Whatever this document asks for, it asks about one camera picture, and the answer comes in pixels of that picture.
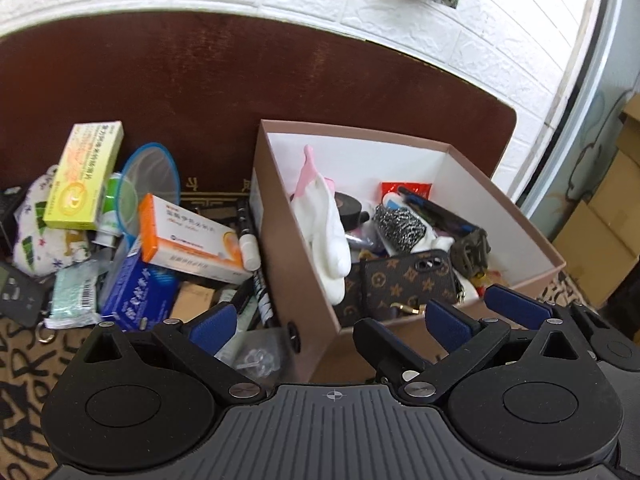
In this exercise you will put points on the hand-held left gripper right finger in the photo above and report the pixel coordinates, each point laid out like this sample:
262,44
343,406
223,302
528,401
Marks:
447,330

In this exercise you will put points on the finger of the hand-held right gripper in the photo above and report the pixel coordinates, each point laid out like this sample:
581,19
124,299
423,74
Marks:
385,345
517,305

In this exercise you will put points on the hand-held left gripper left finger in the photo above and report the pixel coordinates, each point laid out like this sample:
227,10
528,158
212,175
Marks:
215,327

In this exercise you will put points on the brown cardboard storage box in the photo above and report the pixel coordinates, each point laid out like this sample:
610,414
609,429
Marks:
300,270

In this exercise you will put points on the white glove with pink cuff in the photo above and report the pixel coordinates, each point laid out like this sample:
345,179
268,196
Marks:
327,240

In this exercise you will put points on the black tape roll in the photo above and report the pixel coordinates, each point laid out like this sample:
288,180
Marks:
352,210

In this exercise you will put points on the small brown box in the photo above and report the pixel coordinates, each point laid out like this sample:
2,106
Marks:
192,300

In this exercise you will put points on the clear plastic bag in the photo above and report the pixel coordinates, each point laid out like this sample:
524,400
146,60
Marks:
255,355

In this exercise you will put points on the phone in brown monogram case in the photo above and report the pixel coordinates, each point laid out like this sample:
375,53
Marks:
410,285

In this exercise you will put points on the black marker with white band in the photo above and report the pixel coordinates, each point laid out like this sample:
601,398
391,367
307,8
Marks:
250,250

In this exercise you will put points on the blue medicine box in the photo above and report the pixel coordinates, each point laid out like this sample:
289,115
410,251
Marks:
135,290

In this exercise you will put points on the orange and white medicine box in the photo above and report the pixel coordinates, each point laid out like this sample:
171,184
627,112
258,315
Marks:
190,240

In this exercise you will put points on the steel wool scourer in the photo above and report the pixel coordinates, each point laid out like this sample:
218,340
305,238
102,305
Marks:
397,230

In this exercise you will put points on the stack of cardboard boxes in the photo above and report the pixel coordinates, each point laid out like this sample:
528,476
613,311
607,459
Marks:
610,230

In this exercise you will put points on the red packet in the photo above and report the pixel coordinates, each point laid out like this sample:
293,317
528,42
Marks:
415,191

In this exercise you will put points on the light green wipe packet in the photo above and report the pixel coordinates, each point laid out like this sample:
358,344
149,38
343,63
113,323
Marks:
75,295

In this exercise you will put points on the green and white bottle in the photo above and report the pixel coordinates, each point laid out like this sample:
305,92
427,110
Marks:
112,210

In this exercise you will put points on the blue rimmed strainer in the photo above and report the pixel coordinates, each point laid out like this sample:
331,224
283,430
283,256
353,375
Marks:
150,170

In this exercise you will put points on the white patterned cloth pouch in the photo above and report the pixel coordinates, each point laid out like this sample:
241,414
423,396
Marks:
42,240

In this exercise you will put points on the black remote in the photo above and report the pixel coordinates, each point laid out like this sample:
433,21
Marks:
17,290

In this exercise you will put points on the yellow medicine box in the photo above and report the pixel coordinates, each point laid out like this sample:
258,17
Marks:
82,175

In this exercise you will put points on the patterned brown blanket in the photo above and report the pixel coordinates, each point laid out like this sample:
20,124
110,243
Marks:
20,390

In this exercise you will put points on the black device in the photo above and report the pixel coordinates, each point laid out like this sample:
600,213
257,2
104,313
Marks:
10,220

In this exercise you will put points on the pale blue door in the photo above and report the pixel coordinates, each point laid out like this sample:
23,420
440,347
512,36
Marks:
595,85

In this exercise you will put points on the brown wooden headboard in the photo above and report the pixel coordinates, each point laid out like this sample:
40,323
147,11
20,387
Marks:
200,85

